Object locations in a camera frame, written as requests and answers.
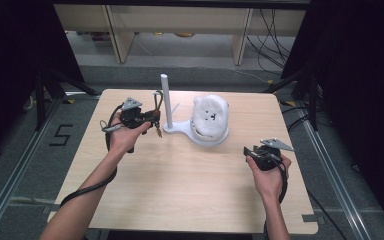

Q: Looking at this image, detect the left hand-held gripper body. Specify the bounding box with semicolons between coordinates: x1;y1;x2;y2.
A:
119;96;162;154

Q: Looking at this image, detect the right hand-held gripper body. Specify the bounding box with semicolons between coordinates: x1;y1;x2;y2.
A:
251;137;295;172

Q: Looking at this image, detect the white stand with pole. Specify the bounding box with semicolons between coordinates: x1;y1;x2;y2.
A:
153;73;230;150

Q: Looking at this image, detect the white plush toy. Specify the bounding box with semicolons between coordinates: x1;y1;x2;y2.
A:
190;94;231;140

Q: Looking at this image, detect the person's left hand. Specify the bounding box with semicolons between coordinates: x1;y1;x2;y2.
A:
107;111;153;157

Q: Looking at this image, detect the person's right hand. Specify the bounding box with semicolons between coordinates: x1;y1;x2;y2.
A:
245;153;293;204

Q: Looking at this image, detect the black metal stand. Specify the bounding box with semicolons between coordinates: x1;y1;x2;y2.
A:
262;68;324;133
34;67;100;132

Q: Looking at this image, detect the grey tape piece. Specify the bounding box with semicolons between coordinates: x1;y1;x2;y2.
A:
301;213;320;224
41;203;61;215

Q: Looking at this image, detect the light wooden shelf unit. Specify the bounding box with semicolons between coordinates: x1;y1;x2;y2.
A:
53;3;308;66

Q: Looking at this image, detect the black curtain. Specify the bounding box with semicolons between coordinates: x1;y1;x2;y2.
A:
281;0;384;231
0;0;85;164

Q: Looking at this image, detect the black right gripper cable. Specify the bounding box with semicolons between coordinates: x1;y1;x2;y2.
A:
262;156;290;240

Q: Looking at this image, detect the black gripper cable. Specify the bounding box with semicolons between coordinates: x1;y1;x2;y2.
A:
262;156;290;240
59;103;125;208

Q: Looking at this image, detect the aluminium floor rail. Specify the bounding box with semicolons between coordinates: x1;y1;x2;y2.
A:
0;95;64;240
300;109;375;240

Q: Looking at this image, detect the white floor cable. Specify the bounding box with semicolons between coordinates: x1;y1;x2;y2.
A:
209;65;272;85

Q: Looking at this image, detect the black floor cable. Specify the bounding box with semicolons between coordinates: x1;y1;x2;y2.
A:
305;188;342;240

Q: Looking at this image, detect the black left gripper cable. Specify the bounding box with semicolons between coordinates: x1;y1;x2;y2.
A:
59;103;125;208

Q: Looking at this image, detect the bundle of black cables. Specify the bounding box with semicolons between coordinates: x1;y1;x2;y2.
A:
245;8;297;76

